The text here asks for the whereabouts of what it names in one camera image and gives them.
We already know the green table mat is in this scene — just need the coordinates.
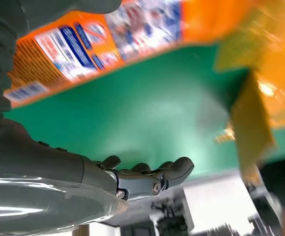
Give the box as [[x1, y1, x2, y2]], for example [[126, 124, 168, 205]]
[[3, 44, 285, 180]]

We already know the yellow plastic sheet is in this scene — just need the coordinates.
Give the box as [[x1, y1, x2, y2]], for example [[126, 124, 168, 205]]
[[213, 0, 285, 185]]

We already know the seated person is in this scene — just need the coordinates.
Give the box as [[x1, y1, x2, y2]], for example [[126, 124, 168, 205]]
[[259, 153, 285, 236]]

